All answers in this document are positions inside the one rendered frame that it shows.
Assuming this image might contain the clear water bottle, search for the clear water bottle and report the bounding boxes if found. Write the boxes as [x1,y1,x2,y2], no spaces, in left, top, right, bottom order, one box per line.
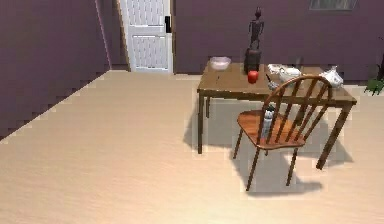
[261,105,276,140]

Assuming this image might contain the brown wooden table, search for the brown wooden table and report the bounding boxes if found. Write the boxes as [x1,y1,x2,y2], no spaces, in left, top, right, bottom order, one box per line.
[196,61,358,171]

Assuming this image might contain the pale pink bowl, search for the pale pink bowl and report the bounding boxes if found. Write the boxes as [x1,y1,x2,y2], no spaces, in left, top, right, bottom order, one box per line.
[209,56,232,71]

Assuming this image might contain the red apple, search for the red apple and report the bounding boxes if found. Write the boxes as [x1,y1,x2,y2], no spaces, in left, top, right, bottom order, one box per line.
[247,70,260,85]

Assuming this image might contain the brown wooden spindle chair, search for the brown wooden spindle chair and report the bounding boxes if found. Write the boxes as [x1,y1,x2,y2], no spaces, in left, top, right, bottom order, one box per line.
[232,75,334,192]

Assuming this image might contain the small grey cup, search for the small grey cup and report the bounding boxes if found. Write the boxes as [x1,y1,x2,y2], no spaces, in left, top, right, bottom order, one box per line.
[265,73,280,92]

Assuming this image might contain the white panelled room door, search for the white panelled room door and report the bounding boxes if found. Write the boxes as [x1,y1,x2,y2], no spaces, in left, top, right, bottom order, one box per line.
[119,0,174,74]

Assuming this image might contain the white crumpled bag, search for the white crumpled bag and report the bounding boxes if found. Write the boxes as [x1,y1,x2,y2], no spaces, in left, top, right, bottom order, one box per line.
[318,65,345,89]

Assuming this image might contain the grey window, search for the grey window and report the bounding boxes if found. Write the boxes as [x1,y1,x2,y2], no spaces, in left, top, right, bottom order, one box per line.
[309,0,358,11]

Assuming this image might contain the green house plant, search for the green house plant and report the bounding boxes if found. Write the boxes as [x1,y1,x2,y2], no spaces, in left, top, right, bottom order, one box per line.
[363,53,384,97]

